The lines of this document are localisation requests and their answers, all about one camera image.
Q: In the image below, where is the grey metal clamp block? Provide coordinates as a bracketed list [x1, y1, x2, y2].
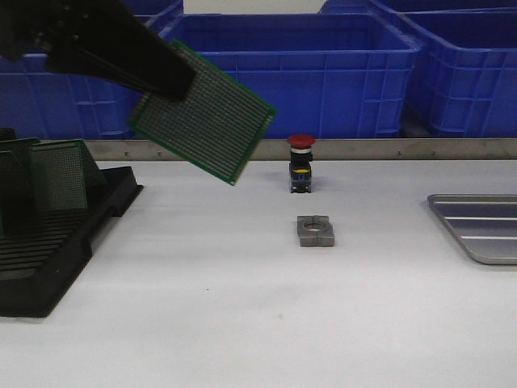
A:
[296, 215, 335, 247]

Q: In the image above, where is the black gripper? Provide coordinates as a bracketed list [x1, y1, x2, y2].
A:
[1, 1, 196, 101]

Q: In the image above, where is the green perforated circuit board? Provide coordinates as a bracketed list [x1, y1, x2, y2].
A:
[29, 140, 107, 213]
[128, 40, 276, 185]

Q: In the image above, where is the silver metal tray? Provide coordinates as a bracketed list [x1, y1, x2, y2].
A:
[427, 194, 516, 265]

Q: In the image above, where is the green perforated circuit board front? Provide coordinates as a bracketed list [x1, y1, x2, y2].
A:
[128, 40, 276, 185]

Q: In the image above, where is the blue right plastic crate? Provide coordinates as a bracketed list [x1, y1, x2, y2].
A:
[397, 11, 517, 140]

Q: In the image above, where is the blue centre plastic crate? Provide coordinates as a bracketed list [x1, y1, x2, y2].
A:
[161, 14, 419, 139]

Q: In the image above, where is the blue far left crate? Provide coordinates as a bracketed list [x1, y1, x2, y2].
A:
[121, 0, 184, 32]

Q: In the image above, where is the blue far right crate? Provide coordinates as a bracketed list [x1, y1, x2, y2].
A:
[319, 0, 516, 17]

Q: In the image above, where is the blue left plastic crate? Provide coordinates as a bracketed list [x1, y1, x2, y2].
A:
[1, 29, 138, 140]

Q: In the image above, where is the black slotted board rack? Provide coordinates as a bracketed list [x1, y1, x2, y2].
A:
[1, 128, 142, 318]

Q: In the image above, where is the blue plastic crate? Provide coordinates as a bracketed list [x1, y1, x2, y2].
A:
[1, 29, 138, 140]
[161, 14, 419, 139]
[397, 11, 517, 140]

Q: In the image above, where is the steel table edge rail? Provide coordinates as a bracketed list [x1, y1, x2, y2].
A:
[86, 138, 516, 162]

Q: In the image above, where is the green perforated circuit board middle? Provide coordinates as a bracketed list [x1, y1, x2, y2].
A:
[29, 140, 107, 213]

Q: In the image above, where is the green circuit board edge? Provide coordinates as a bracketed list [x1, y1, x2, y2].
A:
[1, 150, 34, 237]

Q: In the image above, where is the red emergency stop button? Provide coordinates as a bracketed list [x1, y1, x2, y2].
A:
[287, 134, 316, 193]

